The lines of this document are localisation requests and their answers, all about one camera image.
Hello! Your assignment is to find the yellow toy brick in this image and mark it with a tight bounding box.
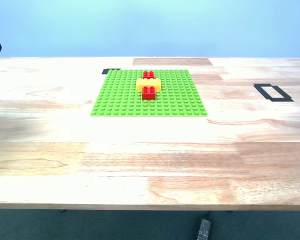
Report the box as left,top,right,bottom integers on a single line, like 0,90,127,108
135,77,163,92

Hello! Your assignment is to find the green studded baseplate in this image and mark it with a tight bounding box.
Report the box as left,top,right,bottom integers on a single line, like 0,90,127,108
90,69,209,118

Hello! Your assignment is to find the short black tape strip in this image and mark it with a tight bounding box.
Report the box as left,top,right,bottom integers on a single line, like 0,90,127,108
101,67,122,75

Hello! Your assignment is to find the black tape rectangle outline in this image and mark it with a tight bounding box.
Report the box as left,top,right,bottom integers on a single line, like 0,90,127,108
253,83,295,103

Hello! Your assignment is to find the grey speckled metal bar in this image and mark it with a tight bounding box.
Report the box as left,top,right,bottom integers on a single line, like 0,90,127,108
196,218,213,240

